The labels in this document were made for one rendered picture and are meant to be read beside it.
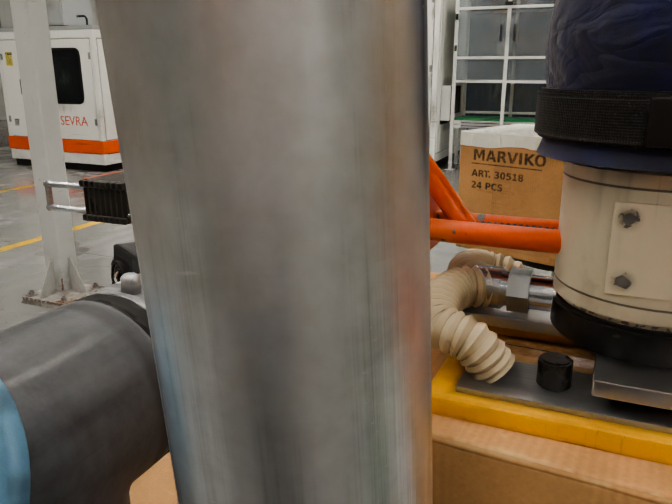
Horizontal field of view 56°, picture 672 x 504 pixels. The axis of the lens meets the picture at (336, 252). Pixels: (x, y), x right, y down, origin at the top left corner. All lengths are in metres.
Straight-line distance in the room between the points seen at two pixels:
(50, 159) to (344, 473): 3.48
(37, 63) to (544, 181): 2.53
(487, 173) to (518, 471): 1.71
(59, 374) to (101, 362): 0.02
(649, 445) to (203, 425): 0.41
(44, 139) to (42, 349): 3.33
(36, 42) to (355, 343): 3.47
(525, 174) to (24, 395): 1.92
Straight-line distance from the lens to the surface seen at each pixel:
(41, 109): 3.59
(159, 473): 1.21
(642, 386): 0.54
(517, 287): 0.63
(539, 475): 0.52
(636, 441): 0.53
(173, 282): 0.16
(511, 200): 2.13
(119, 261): 0.48
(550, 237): 0.60
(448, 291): 0.59
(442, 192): 0.63
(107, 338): 0.30
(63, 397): 0.27
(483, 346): 0.55
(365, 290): 0.16
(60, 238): 3.70
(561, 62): 0.55
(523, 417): 0.54
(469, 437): 0.53
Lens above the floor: 1.22
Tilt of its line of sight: 16 degrees down
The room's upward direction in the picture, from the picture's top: straight up
